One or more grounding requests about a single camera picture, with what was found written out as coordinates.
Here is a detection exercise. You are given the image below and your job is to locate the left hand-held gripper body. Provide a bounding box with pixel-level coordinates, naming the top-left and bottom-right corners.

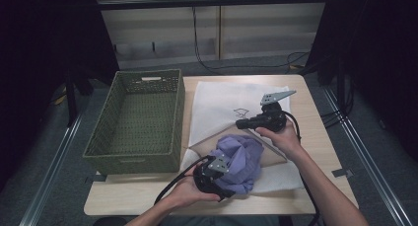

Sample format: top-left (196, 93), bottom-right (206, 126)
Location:
top-left (192, 153), bottom-right (231, 198)

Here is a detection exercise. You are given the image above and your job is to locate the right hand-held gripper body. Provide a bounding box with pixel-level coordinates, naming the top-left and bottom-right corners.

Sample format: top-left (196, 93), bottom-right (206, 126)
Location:
top-left (257, 90), bottom-right (297, 133)

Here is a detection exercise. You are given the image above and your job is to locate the purple shirt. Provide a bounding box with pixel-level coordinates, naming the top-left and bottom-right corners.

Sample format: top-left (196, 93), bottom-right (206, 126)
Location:
top-left (208, 134), bottom-right (265, 195)

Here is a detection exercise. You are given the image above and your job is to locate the white mesh laundry bag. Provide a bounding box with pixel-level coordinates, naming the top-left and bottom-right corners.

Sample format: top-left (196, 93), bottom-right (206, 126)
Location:
top-left (179, 81), bottom-right (305, 194)

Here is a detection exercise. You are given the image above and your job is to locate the green woven basket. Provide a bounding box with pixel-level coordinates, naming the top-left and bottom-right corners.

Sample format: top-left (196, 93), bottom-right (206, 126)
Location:
top-left (82, 68), bottom-right (186, 176)

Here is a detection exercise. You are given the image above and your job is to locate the person's right hand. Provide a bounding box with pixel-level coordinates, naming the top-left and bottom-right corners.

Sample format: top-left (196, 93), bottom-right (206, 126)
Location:
top-left (255, 118), bottom-right (307, 161)

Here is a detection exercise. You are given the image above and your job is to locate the person's left hand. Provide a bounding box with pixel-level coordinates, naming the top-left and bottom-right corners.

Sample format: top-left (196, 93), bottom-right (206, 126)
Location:
top-left (164, 165), bottom-right (222, 210)

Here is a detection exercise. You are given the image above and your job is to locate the grey tape piece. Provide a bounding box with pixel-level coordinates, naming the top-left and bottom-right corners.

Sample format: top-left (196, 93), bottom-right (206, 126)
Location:
top-left (330, 168), bottom-right (354, 179)
top-left (86, 174), bottom-right (107, 185)

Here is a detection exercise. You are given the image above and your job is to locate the black horizontal bar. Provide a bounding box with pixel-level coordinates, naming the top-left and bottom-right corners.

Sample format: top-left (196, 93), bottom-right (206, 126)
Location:
top-left (95, 0), bottom-right (331, 12)

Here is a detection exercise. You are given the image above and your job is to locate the black curtain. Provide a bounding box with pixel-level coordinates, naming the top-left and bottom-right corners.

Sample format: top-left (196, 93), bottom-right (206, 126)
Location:
top-left (0, 0), bottom-right (120, 190)
top-left (307, 0), bottom-right (418, 161)

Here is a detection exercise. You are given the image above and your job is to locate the black metal stand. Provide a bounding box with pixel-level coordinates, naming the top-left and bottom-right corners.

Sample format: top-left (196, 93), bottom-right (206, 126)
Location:
top-left (63, 71), bottom-right (95, 128)

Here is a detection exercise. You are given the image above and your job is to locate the yellow strip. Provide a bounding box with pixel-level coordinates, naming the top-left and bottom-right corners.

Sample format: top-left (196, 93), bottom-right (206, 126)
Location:
top-left (52, 84), bottom-right (68, 106)

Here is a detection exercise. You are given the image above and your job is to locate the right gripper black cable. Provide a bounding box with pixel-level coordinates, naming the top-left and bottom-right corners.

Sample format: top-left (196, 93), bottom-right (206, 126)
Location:
top-left (282, 111), bottom-right (321, 226)

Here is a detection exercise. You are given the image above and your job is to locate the bundle of black floor cables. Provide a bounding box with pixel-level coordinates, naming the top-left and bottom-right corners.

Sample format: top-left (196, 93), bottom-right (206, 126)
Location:
top-left (319, 81), bottom-right (354, 128)

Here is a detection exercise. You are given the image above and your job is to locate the black wall cable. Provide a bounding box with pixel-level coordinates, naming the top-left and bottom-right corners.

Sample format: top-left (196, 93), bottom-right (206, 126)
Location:
top-left (191, 5), bottom-right (312, 76)

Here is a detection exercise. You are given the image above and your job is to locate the metal floor rail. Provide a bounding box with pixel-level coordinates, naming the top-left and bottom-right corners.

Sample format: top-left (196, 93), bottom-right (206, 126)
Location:
top-left (321, 86), bottom-right (413, 226)
top-left (19, 112), bottom-right (85, 226)

